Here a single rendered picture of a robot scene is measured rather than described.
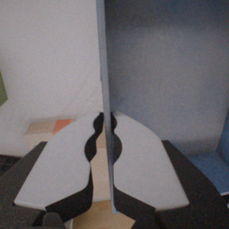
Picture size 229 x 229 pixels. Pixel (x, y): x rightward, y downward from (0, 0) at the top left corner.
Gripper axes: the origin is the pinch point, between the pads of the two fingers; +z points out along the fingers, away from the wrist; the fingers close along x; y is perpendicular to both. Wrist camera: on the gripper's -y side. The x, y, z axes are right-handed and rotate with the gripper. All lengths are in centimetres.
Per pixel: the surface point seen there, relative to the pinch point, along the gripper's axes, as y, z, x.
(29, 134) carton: 25.1, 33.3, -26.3
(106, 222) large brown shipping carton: 71, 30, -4
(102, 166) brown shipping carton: 31.2, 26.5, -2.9
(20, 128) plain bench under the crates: 27, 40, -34
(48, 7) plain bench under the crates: -10.9, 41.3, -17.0
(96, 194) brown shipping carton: 45, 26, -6
